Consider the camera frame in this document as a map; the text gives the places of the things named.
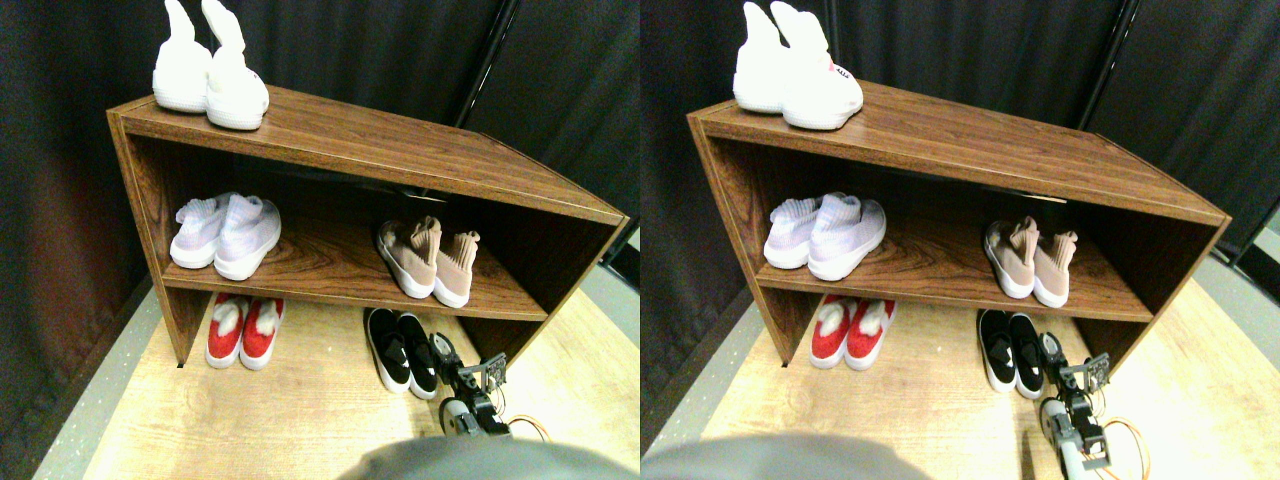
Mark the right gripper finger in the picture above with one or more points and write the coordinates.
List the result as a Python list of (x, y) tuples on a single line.
[(1052, 352), (444, 352)]

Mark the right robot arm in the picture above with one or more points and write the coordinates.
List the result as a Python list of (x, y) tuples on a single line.
[(475, 418), (1075, 435)]

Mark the red shoe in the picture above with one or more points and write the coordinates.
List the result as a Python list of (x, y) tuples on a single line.
[(832, 340), (870, 342), (260, 340), (226, 338)]

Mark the black curtain pole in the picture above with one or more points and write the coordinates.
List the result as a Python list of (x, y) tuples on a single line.
[(625, 250), (1108, 60), (488, 60)]

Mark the brown shoe rack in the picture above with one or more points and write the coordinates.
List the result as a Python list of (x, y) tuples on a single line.
[(400, 140), (980, 140)]

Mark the white shoe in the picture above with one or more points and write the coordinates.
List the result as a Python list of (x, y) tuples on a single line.
[(822, 100), (236, 100), (758, 85), (180, 85)]

